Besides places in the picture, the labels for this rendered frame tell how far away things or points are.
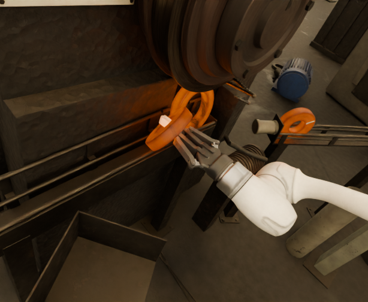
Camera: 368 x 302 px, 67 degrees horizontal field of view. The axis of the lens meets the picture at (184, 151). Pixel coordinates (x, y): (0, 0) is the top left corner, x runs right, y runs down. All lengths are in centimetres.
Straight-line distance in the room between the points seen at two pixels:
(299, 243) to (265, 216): 97
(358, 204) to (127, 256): 57
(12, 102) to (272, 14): 54
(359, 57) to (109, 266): 318
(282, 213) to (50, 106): 58
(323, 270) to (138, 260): 125
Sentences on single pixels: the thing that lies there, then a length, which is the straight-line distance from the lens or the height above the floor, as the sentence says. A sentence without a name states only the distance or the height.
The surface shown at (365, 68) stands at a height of 46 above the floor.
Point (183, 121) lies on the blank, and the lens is 73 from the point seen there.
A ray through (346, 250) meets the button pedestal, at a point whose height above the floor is 25.
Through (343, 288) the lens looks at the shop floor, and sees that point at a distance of 188.
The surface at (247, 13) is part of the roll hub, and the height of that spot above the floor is 114.
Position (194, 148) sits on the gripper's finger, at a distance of 76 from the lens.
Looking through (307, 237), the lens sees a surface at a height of 18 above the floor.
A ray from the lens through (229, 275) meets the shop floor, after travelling 151.
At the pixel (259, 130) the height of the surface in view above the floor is 67.
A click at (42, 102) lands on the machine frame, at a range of 66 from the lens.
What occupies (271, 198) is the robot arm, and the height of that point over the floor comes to 80.
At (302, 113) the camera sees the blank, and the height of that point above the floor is 77.
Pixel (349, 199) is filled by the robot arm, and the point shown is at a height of 85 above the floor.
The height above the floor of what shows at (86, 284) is 60.
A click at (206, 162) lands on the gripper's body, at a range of 74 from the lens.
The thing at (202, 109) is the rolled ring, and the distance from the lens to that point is 98.
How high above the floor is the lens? 128
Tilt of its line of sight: 43 degrees down
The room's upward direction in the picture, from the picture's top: 22 degrees clockwise
